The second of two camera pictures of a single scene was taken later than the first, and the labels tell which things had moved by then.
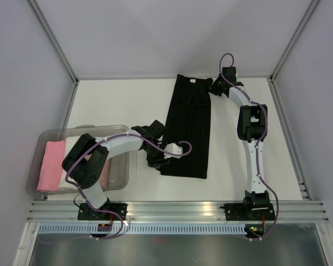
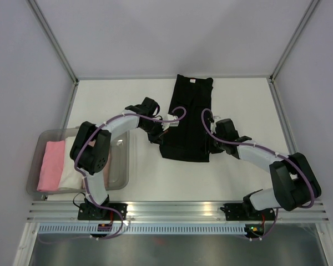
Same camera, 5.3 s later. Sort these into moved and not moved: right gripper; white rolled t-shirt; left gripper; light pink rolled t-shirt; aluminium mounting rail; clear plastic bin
Moved: left gripper; right gripper
Not moved: clear plastic bin; white rolled t-shirt; aluminium mounting rail; light pink rolled t-shirt
